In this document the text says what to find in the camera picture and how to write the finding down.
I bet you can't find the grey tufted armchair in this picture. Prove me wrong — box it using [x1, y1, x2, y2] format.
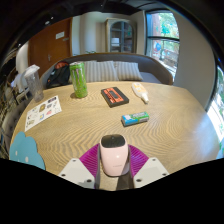
[0, 96, 28, 158]

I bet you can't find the pink and black computer mouse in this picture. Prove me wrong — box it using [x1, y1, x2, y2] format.
[99, 133, 130, 178]

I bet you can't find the brown wooden door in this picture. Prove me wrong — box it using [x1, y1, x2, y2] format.
[27, 17, 74, 79]

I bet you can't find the black-framed side window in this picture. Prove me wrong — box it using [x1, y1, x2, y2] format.
[205, 63, 224, 158]

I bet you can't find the small green and blue pack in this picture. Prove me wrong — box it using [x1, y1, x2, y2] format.
[120, 111, 150, 127]

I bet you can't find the group of white chairs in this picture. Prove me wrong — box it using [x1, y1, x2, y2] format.
[11, 71, 31, 102]

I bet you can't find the black and orange backpack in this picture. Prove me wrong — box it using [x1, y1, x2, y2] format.
[45, 60, 72, 89]

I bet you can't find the large striped cushion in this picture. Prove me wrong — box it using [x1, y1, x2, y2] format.
[82, 60, 120, 83]

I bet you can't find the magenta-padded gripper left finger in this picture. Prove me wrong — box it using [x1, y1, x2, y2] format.
[57, 143, 102, 190]

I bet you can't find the blue cloud-shaped mouse pad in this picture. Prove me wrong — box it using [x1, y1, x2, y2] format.
[8, 131, 46, 171]

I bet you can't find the black and red flat box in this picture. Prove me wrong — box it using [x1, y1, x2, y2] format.
[100, 86, 130, 108]

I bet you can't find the brown curved sofa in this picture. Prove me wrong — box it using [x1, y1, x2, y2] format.
[41, 52, 174, 90]

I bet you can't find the green drink can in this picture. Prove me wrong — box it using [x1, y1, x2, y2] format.
[68, 61, 89, 99]

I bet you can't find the white squeeze tube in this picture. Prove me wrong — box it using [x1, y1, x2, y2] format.
[131, 81, 150, 104]

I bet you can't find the glass-door wooden cabinet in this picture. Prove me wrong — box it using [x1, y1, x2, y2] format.
[105, 17, 137, 54]

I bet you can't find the white sticker sheet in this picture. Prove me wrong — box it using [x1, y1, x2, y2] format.
[24, 95, 63, 133]

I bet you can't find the small striped cushion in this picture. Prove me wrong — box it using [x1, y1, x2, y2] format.
[114, 61, 144, 82]

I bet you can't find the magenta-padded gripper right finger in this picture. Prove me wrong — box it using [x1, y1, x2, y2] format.
[128, 144, 170, 189]

